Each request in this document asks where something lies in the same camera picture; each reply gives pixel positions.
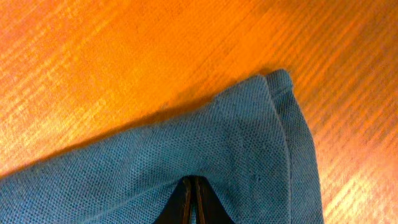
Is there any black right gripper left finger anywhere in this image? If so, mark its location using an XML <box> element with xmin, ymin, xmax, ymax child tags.
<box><xmin>154</xmin><ymin>177</ymin><xmax>192</xmax><ymax>224</ymax></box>

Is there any blue polo shirt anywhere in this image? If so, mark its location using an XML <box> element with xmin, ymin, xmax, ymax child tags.
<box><xmin>1</xmin><ymin>70</ymin><xmax>323</xmax><ymax>223</ymax></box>

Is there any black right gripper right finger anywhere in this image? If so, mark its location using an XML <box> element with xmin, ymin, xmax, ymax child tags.
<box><xmin>193</xmin><ymin>176</ymin><xmax>234</xmax><ymax>224</ymax></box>

